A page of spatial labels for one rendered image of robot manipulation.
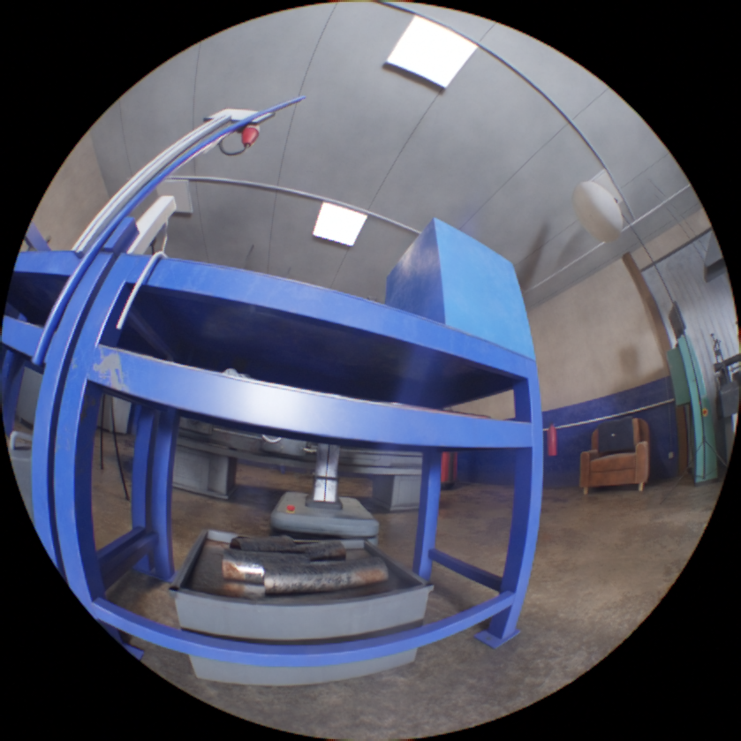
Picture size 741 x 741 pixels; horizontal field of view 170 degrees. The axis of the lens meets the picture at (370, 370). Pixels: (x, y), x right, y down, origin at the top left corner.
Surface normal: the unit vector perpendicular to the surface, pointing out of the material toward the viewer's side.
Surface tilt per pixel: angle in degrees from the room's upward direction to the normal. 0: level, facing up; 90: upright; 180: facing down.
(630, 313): 90
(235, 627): 90
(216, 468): 90
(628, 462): 90
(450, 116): 180
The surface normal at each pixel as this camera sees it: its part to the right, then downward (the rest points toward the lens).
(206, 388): 0.37, -0.28
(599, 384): -0.92, -0.19
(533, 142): -0.07, 0.94
